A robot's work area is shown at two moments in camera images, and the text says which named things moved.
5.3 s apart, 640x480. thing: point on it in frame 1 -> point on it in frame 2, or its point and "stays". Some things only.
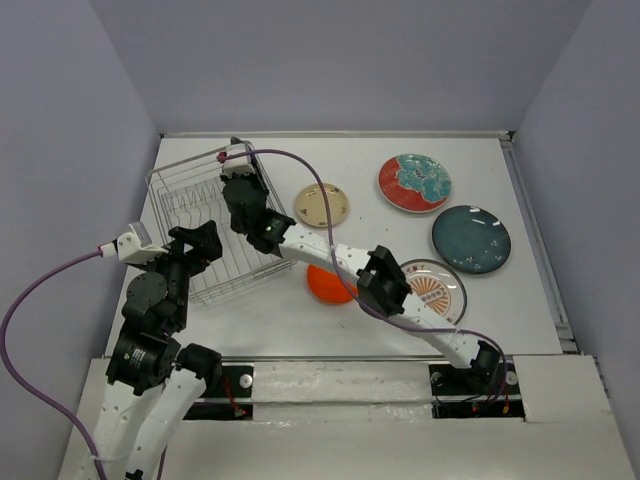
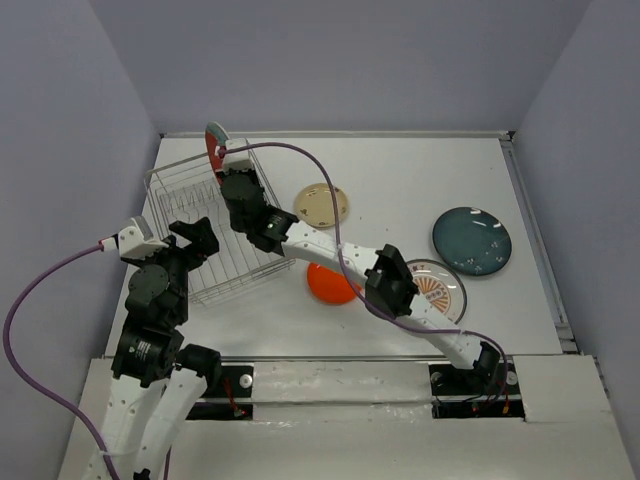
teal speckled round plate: (471, 239) stays
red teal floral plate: (414, 183) -> (215, 137)
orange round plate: (328, 285) stays
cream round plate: (311, 208) stays
